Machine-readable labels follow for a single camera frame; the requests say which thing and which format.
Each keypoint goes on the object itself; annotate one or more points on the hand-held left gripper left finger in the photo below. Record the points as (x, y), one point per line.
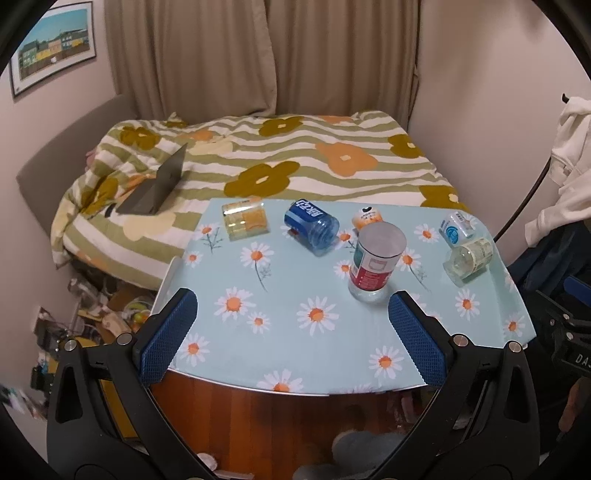
(167, 338)

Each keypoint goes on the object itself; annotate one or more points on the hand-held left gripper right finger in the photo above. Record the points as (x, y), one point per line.
(418, 339)

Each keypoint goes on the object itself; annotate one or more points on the red label clear cup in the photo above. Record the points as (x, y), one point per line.
(375, 270)

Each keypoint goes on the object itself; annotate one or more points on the pale label clear cup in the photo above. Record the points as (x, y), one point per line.
(468, 261)

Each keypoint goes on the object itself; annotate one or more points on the light blue label clear cup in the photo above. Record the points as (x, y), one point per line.
(456, 230)

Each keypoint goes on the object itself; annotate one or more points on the orange label clear cup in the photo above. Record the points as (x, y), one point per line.
(364, 215)

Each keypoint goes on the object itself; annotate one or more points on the yellow label clear cup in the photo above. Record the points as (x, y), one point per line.
(244, 220)

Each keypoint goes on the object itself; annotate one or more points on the floor clutter pile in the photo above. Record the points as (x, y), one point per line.
(87, 318)

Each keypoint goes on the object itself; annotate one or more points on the dark blue garment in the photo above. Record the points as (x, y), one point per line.
(547, 258)

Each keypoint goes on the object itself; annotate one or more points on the person's grey socked foot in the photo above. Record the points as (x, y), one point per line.
(362, 445)

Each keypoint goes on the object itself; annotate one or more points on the daisy print tablecloth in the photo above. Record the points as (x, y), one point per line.
(286, 318)

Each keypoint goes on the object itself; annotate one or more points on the black curved rod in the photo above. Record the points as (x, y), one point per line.
(524, 203)

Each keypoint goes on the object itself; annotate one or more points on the grey laptop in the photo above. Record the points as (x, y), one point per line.
(154, 187)

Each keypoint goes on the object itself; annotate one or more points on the white hanging garment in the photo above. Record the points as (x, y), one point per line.
(570, 170)

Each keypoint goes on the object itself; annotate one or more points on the grey bed headboard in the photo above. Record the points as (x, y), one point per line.
(60, 147)

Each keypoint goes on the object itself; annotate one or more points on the floral striped blanket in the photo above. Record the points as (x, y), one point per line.
(295, 152)

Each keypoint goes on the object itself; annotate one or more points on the beige curtain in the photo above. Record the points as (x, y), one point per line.
(263, 57)

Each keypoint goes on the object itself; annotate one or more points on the white table frame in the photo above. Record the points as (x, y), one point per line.
(162, 288)

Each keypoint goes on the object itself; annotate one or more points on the framed wall picture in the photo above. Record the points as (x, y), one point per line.
(51, 48)

